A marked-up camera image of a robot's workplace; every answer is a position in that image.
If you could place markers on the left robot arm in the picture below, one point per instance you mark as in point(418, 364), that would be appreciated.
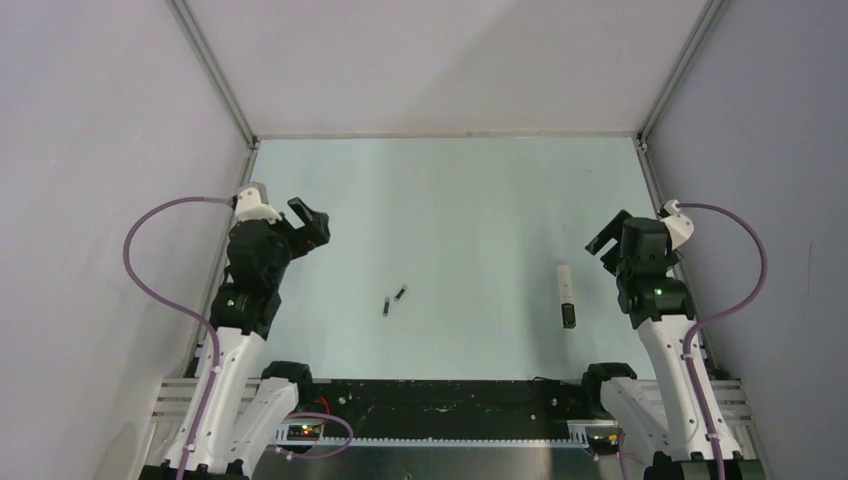
point(217, 439)

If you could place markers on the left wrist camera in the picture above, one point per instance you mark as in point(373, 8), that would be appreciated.
point(251, 203)

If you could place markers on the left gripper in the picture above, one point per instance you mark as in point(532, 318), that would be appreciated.
point(313, 234)

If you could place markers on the white remote control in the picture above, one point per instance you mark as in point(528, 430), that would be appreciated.
point(566, 297)

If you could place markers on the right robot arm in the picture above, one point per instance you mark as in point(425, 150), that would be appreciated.
point(672, 424)

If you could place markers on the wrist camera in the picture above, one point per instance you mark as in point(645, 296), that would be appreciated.
point(679, 226)
point(251, 203)

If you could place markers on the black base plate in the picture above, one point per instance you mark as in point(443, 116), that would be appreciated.
point(539, 408)

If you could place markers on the white cable duct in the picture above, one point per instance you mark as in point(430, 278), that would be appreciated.
point(575, 438)

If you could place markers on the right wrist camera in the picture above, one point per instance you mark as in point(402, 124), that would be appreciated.
point(679, 226)

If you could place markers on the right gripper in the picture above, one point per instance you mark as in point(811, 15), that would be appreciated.
point(614, 229)

